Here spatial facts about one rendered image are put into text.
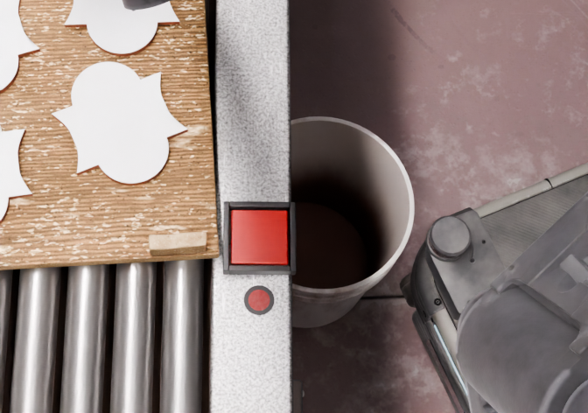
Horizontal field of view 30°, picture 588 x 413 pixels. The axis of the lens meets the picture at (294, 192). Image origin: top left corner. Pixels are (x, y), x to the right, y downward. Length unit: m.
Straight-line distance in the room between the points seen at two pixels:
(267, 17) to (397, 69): 1.04
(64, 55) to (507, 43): 1.31
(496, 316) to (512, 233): 1.46
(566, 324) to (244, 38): 0.84
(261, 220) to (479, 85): 1.21
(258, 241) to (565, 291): 0.71
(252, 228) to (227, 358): 0.14
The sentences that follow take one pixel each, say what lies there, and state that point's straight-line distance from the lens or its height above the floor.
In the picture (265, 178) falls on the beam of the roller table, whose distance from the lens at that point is 1.19.
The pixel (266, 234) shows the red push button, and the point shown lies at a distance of 1.15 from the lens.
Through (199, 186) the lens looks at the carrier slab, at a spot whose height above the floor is 0.94.
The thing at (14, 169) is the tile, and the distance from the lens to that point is 1.18.
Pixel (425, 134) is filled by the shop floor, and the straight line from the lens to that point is 2.23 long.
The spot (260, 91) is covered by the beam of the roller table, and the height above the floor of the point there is 0.92.
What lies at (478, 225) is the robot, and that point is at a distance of 1.88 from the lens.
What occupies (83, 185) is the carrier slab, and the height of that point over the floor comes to 0.94.
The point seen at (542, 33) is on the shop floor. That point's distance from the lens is 2.39.
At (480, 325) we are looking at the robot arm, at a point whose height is 1.56.
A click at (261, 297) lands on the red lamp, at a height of 0.92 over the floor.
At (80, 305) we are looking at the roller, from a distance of 1.15.
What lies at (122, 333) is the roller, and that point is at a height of 0.92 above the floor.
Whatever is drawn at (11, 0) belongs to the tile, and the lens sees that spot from 1.26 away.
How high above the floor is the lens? 2.03
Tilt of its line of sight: 70 degrees down
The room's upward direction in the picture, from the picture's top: 12 degrees clockwise
